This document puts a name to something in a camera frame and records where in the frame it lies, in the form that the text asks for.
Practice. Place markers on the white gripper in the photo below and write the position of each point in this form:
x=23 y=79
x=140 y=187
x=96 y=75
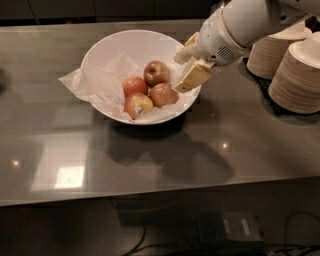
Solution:
x=216 y=39

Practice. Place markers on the red apple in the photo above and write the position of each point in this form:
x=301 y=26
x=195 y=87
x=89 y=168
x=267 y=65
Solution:
x=162 y=94
x=156 y=72
x=134 y=84

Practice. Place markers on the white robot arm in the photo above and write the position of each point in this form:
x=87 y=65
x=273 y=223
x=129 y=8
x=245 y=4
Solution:
x=266 y=17

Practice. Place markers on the back paper bowl stack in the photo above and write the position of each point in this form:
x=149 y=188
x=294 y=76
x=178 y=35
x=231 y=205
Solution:
x=267 y=53

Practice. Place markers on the paper bowl stack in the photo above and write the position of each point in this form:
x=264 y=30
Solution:
x=296 y=84
x=267 y=53

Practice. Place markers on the front apple with sticker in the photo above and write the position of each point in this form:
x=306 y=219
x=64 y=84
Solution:
x=137 y=105

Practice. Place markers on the white round bowl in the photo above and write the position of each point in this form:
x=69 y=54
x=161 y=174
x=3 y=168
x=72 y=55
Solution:
x=141 y=45

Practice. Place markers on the front paper bowl stack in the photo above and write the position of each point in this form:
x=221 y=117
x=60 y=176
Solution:
x=296 y=84

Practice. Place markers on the black mat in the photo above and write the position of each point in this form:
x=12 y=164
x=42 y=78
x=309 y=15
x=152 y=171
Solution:
x=279 y=112

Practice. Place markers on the dark box under table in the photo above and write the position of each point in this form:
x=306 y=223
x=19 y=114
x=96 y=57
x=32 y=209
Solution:
x=229 y=228

